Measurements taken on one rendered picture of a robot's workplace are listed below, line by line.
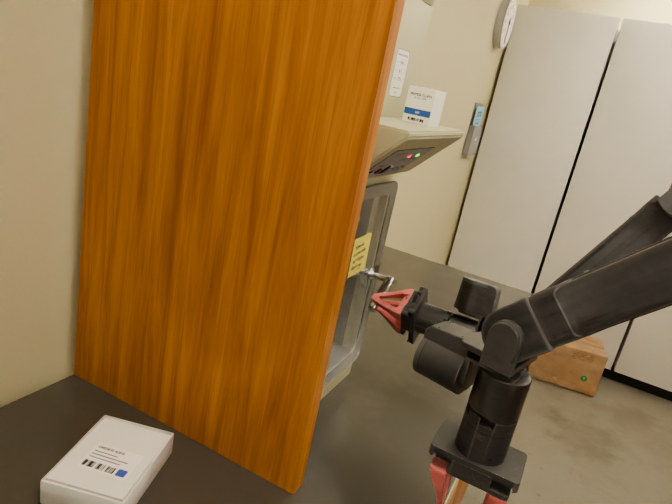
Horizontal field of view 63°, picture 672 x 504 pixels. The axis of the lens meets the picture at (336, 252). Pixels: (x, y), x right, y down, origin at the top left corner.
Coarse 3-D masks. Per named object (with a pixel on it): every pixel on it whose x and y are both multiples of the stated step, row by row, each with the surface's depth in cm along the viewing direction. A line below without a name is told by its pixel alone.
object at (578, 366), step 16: (560, 352) 339; (576, 352) 336; (592, 352) 333; (528, 368) 354; (544, 368) 345; (560, 368) 341; (576, 368) 338; (592, 368) 335; (560, 384) 345; (576, 384) 340; (592, 384) 337
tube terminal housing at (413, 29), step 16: (416, 0) 93; (416, 16) 95; (400, 32) 91; (416, 32) 97; (416, 48) 99; (416, 64) 102; (384, 112) 95; (400, 112) 102; (384, 176) 105; (336, 384) 118
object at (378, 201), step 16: (368, 192) 96; (384, 192) 104; (368, 208) 99; (384, 208) 106; (368, 224) 101; (384, 224) 109; (384, 240) 112; (368, 256) 107; (368, 272) 110; (352, 288) 104; (368, 288) 113; (352, 304) 107; (368, 304) 116; (352, 320) 110; (336, 336) 105; (352, 336) 113; (336, 352) 107; (352, 352) 116; (336, 368) 110
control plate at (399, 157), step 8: (400, 152) 82; (408, 152) 86; (416, 152) 90; (424, 152) 95; (384, 160) 81; (392, 160) 85; (400, 160) 89; (408, 160) 94; (376, 168) 84; (384, 168) 88; (400, 168) 98; (368, 176) 87
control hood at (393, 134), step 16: (384, 128) 76; (400, 128) 76; (416, 128) 83; (432, 128) 90; (448, 128) 100; (384, 144) 76; (400, 144) 76; (416, 144) 83; (432, 144) 92; (448, 144) 102; (416, 160) 100
